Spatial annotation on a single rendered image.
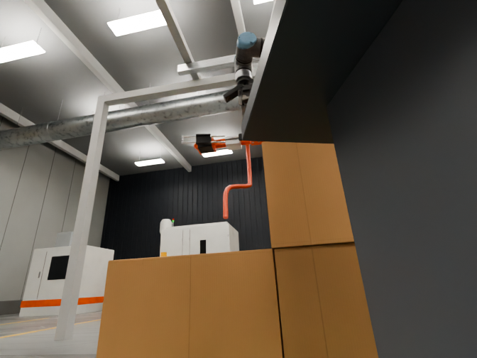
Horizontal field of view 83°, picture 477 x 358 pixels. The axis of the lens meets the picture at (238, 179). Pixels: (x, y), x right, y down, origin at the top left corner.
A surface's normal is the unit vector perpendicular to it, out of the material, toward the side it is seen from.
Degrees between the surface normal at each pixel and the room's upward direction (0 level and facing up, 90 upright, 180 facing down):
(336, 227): 90
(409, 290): 90
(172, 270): 90
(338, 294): 90
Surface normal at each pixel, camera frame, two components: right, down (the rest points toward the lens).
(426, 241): -0.99, -0.01
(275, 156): -0.20, -0.36
